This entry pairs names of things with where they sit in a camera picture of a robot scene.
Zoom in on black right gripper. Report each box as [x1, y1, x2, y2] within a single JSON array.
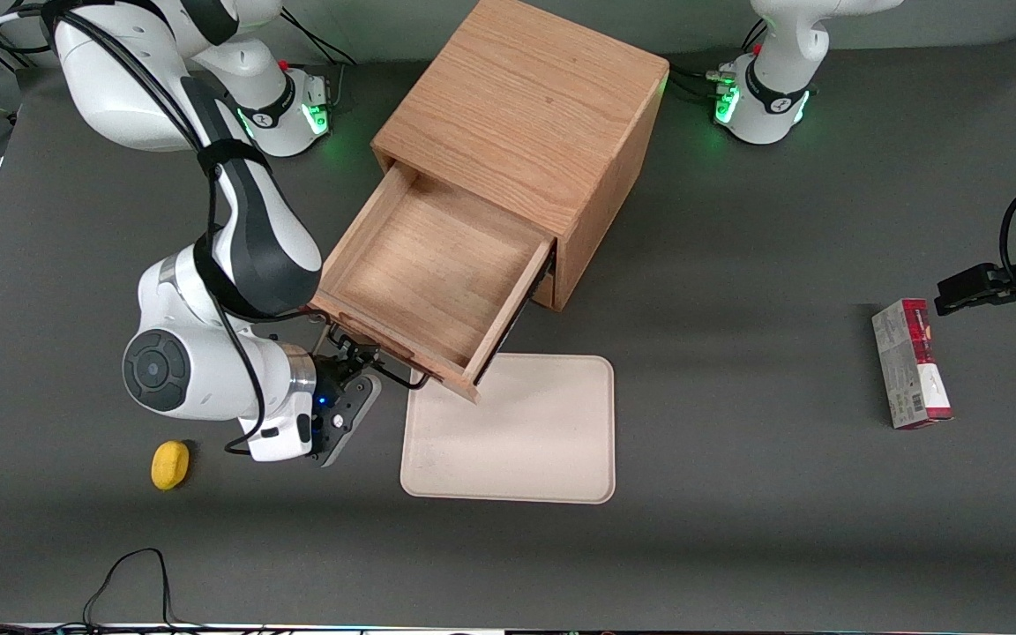
[[310, 332, 383, 444]]

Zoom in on black metal drawer handle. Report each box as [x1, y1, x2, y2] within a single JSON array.
[[328, 325, 430, 392]]

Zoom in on wooden drawer cabinet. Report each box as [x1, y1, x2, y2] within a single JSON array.
[[371, 0, 670, 312]]

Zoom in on red and grey carton box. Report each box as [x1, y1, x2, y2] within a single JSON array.
[[870, 298, 954, 430]]

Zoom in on cream plastic tray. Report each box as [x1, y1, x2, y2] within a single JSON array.
[[400, 353, 616, 505]]

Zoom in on yellow toy lemon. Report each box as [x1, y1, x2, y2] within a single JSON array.
[[151, 440, 191, 491]]

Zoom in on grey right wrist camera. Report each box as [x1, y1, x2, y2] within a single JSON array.
[[318, 372, 384, 468]]

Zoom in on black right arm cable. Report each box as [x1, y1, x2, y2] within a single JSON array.
[[0, 0, 266, 457]]

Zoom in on black looped cable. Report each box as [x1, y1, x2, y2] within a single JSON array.
[[80, 548, 209, 635]]

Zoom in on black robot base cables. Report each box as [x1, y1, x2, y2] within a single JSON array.
[[279, 9, 359, 70], [667, 18, 769, 105]]

